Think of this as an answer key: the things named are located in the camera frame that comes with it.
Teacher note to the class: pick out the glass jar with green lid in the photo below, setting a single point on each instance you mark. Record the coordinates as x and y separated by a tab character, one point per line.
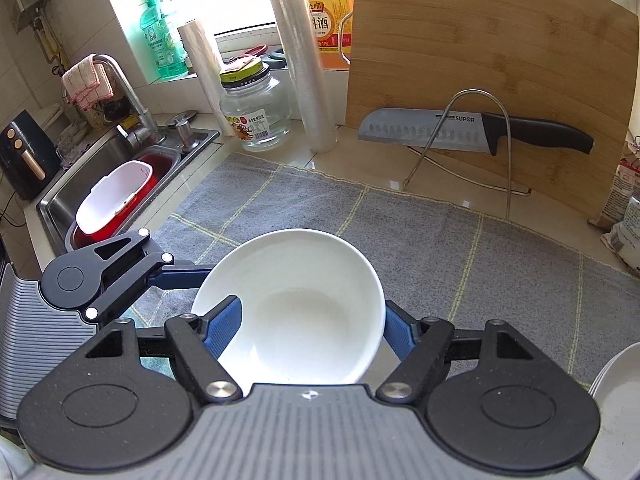
254	103

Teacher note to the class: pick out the steel kitchen faucet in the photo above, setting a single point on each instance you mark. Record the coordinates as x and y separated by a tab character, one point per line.
146	132

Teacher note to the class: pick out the green dish soap bottle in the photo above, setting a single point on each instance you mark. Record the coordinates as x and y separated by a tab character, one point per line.
158	23

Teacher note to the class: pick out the white fruit-print plate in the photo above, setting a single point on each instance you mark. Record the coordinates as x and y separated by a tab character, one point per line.
615	452

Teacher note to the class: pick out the black air fryer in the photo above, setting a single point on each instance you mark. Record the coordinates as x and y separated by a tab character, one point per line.
29	158

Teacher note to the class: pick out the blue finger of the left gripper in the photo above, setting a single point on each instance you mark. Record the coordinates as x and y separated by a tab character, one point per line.
180	276

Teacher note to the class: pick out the steel wire knife stand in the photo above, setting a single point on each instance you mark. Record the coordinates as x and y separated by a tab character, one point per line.
474	145

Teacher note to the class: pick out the grey and teal dish towel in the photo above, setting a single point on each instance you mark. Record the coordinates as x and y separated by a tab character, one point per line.
432	258

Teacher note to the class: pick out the black-handled santoku knife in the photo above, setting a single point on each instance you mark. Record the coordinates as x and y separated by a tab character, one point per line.
412	127

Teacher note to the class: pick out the white bowl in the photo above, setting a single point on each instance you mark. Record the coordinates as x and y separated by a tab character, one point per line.
313	309

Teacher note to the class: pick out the red and white sink basin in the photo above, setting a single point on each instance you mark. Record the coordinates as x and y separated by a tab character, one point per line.
114	198

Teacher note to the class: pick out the pink checked dishcloth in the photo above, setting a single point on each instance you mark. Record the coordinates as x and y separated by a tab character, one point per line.
86	83

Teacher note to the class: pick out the white clipped plastic bag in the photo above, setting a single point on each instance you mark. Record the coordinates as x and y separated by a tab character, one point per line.
624	237

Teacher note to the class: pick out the clear plastic wrap roll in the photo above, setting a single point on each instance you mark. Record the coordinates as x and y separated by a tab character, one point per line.
303	59

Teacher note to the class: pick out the bamboo cutting board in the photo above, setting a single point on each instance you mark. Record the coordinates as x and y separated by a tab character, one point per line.
572	61

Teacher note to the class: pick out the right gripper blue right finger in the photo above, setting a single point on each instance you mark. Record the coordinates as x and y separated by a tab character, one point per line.
402	331

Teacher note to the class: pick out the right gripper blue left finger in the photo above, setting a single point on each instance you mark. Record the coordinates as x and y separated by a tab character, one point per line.
220	325

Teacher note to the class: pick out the red-white food bag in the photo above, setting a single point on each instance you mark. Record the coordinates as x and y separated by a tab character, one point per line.
625	185

